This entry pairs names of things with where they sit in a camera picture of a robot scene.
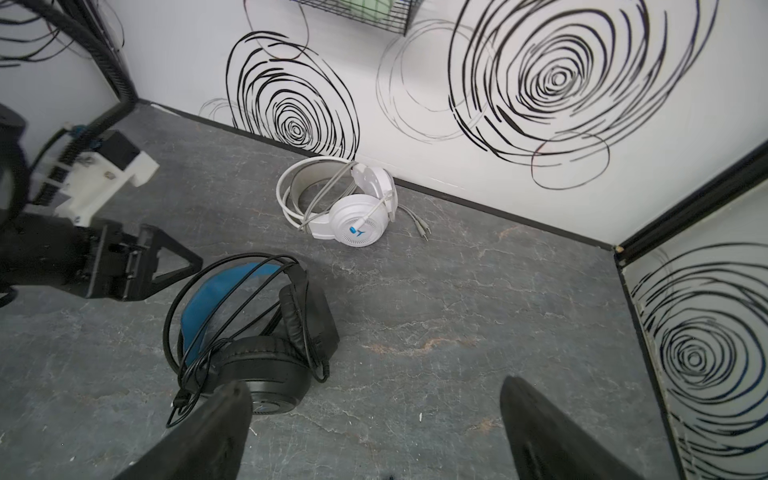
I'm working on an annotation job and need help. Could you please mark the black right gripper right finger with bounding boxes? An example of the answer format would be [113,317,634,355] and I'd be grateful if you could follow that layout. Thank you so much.
[500,376,640,479]

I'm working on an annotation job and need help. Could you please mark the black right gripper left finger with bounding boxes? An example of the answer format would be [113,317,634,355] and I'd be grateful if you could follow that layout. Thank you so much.
[117,382,253,480]

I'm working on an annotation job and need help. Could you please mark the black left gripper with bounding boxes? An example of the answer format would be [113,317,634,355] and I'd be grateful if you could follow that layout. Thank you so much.
[82,220,203,300]

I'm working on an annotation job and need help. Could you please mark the black blue gaming headset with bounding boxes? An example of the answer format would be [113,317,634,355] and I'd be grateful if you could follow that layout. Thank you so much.
[162,252,340,427]

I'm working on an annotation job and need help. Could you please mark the white gaming headset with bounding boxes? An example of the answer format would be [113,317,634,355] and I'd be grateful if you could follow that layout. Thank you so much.
[275,156,431,248]

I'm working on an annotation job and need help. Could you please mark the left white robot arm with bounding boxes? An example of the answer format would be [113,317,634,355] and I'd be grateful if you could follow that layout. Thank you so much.
[1,1,203,305]

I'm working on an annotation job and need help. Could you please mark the green items in basket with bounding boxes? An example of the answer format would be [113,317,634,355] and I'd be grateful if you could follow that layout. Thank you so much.
[339,0,394,21]

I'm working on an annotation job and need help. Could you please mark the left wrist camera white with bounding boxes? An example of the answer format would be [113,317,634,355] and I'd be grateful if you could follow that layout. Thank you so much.
[32,130,159,227]

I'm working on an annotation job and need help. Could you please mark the black corner frame post left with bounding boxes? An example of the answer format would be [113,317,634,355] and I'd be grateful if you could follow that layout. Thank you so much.
[61,0,129,76]

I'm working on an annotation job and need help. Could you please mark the black corner frame post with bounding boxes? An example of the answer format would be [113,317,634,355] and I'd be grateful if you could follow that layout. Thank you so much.
[614,141,767,267]
[61,0,129,76]

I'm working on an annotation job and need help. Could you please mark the black wire wall basket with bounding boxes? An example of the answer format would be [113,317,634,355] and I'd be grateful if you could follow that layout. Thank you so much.
[298,0,423,35]

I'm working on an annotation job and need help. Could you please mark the black corner frame post right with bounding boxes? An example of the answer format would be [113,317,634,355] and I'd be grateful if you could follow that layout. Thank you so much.
[614,141,767,267]

